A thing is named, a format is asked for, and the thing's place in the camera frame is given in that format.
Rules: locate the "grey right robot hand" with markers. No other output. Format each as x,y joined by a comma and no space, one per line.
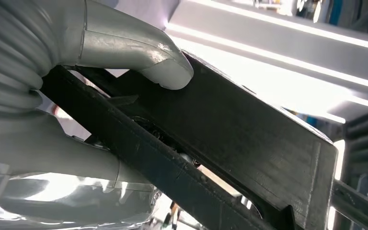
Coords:
44,158

